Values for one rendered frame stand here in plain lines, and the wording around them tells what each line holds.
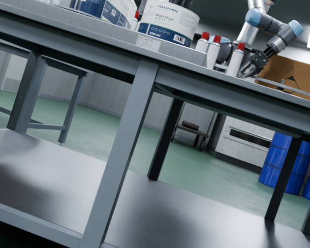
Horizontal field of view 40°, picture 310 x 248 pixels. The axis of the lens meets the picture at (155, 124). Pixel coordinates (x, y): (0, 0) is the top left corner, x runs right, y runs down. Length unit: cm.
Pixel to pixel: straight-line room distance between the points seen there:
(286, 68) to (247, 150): 613
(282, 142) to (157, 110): 463
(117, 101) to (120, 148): 978
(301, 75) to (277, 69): 12
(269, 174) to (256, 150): 164
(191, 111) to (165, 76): 917
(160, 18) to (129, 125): 41
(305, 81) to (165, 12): 105
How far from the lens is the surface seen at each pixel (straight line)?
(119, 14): 171
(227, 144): 841
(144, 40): 133
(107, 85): 1122
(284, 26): 212
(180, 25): 149
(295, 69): 231
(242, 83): 123
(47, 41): 138
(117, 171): 129
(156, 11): 150
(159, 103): 1067
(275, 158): 676
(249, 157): 837
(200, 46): 208
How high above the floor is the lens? 69
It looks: 3 degrees down
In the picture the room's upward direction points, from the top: 18 degrees clockwise
